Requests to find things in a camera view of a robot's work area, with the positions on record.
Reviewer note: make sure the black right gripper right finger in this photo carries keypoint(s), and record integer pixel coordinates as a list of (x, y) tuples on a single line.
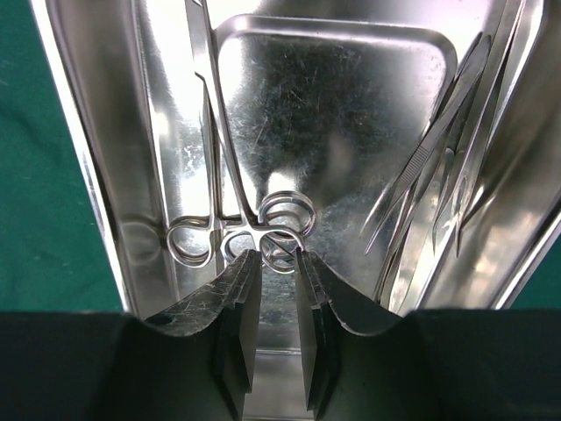
[(363, 362)]

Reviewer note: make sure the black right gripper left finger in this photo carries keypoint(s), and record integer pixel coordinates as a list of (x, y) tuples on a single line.
[(131, 364)]

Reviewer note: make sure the steel forceps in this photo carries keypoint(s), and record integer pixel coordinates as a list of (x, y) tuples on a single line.
[(217, 143), (289, 205)]

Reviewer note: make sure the green surgical cloth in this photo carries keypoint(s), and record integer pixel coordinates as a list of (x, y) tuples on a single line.
[(44, 175)]

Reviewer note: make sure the steel instrument tray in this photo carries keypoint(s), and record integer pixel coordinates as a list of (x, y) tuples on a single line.
[(336, 202)]

